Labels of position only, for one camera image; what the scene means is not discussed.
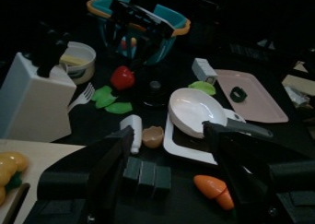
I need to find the black round lid with knob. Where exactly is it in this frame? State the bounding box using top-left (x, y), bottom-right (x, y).
top-left (138, 79), bottom-right (173, 108)

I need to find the white knife block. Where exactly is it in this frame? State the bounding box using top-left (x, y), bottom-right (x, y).
top-left (0, 52), bottom-right (79, 143)

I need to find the green toy leaf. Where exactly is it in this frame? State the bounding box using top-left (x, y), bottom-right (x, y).
top-left (187, 80), bottom-right (218, 96)
top-left (103, 101), bottom-right (134, 115)
top-left (90, 85), bottom-right (119, 110)

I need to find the white toy bottle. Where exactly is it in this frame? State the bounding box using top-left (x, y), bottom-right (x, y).
top-left (118, 113), bottom-right (145, 155)

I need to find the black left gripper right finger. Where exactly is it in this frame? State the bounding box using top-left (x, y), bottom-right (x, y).
top-left (202, 120), bottom-right (315, 224)

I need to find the beige cutting board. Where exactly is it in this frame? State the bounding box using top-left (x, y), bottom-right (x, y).
top-left (0, 138), bottom-right (87, 224)

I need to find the brown eggshell half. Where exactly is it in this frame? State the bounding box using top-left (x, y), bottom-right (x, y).
top-left (142, 125), bottom-right (166, 149)

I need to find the white cup with yellow filling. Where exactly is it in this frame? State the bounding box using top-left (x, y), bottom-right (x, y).
top-left (59, 41), bottom-right (98, 86)

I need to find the pink tray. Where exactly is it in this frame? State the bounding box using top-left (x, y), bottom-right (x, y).
top-left (213, 68), bottom-right (291, 124)

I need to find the black knife handle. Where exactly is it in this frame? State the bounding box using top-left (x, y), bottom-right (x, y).
top-left (35, 28), bottom-right (71, 79)

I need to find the dark green block toy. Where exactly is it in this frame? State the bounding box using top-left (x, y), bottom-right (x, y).
top-left (122, 156), bottom-right (174, 200)

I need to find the teal basket orange rim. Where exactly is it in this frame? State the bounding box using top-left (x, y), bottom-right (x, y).
top-left (86, 0), bottom-right (193, 66)

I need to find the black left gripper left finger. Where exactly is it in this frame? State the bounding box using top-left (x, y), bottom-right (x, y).
top-left (24, 125), bottom-right (137, 224)

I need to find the orange toy carrot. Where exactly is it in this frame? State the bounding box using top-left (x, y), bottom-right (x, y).
top-left (194, 174), bottom-right (237, 211)

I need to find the white small box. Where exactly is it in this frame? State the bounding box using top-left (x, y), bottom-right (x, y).
top-left (191, 57), bottom-right (219, 86)

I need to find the red toy pepper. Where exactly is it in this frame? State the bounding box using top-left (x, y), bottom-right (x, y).
top-left (108, 65), bottom-right (137, 91)

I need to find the green toy piece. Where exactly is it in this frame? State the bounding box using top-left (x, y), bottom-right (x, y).
top-left (6, 171), bottom-right (24, 193)

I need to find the yellow toy squash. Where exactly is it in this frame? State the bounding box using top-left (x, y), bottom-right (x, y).
top-left (0, 151), bottom-right (31, 206)

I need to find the small dark green toy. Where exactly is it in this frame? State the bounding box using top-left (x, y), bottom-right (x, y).
top-left (229, 86), bottom-right (249, 103)

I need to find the white pan grey handle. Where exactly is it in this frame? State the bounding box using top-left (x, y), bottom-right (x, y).
top-left (167, 87), bottom-right (275, 140)

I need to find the white plastic fork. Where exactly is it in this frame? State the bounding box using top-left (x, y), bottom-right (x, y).
top-left (67, 82), bottom-right (96, 113)

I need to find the white toy stove plate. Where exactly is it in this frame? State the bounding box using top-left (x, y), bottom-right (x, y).
top-left (163, 107), bottom-right (249, 166)

